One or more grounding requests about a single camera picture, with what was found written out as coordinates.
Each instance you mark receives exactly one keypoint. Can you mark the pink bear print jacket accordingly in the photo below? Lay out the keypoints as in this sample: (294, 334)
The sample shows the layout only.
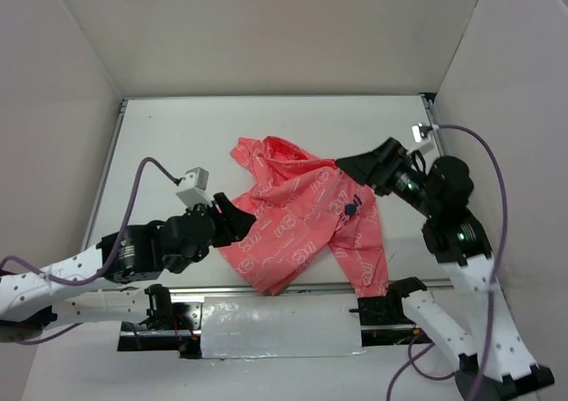
(303, 204)

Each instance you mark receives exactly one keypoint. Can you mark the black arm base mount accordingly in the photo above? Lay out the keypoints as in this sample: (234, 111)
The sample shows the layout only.
(380, 311)

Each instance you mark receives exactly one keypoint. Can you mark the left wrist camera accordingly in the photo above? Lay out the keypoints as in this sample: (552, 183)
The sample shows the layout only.
(191, 189)

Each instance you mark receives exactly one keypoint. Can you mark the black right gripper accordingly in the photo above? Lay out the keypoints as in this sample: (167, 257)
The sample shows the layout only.
(382, 165)

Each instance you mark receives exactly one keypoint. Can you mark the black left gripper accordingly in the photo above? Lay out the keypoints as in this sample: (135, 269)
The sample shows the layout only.
(220, 224)

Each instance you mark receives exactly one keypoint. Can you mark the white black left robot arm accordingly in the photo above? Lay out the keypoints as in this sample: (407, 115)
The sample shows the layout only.
(116, 279)

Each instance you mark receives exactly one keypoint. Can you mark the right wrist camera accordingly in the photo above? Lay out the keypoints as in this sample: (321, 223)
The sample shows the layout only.
(423, 138)

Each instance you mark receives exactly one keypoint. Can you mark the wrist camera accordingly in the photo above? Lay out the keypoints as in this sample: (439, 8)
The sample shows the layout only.
(191, 189)
(423, 138)

